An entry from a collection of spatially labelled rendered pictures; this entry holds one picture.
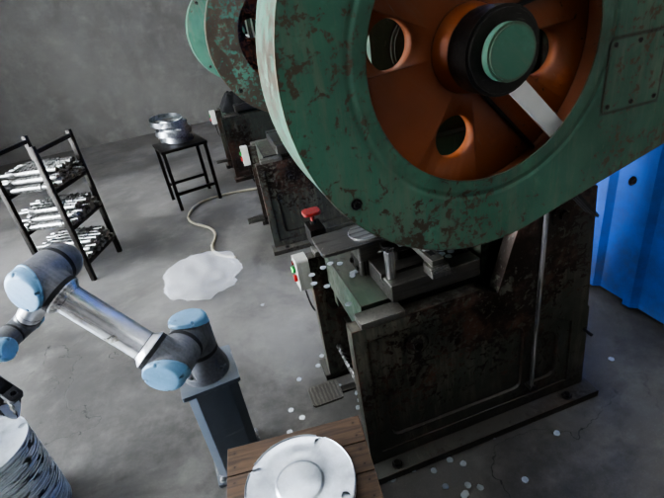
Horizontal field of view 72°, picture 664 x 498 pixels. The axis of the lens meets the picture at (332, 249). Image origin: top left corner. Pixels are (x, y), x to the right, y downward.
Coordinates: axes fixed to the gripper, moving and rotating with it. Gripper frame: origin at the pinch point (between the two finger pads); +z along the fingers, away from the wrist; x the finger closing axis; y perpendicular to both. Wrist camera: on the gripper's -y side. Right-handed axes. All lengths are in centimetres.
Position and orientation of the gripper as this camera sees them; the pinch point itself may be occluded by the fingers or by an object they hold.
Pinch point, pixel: (17, 416)
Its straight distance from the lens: 199.6
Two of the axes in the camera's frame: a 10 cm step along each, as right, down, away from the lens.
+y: -9.1, -0.7, 4.0
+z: 1.4, 8.7, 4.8
